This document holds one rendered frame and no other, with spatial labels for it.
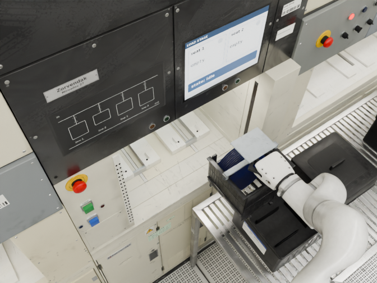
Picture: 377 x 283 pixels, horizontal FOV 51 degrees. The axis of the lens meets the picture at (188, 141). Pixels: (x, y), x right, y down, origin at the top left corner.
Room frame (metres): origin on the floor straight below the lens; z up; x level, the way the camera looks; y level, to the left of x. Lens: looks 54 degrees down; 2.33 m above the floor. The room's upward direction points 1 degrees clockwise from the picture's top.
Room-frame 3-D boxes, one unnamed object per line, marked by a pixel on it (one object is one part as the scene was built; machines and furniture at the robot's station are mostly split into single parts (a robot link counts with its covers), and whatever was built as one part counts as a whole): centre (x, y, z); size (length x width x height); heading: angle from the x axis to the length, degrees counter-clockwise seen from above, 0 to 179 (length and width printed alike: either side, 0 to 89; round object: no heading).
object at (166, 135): (1.11, 0.05, 0.89); 0.22 x 0.21 x 0.04; 36
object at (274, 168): (0.66, -0.28, 1.25); 0.11 x 0.10 x 0.07; 36
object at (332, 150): (0.94, -0.66, 0.83); 0.29 x 0.29 x 0.13; 35
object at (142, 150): (0.95, 0.26, 0.89); 0.22 x 0.21 x 0.04; 36
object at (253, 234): (0.68, -0.38, 0.85); 0.28 x 0.28 x 0.17; 35
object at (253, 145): (0.75, -0.22, 1.11); 0.24 x 0.20 x 0.32; 126
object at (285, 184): (0.61, -0.32, 1.25); 0.09 x 0.03 x 0.08; 126
